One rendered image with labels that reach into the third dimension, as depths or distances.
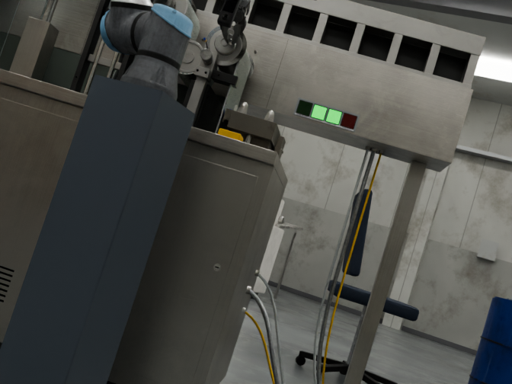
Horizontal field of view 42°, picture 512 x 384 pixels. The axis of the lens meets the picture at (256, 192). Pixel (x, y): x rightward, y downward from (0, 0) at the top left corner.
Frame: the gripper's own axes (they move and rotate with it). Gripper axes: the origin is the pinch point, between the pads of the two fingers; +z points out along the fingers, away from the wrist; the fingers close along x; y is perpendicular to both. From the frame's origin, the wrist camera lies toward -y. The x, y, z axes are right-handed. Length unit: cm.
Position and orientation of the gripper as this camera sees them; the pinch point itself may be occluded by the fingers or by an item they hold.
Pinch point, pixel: (229, 41)
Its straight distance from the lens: 234.7
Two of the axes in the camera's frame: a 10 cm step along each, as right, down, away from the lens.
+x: -9.5, -3.0, 1.2
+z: -1.2, 7.0, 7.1
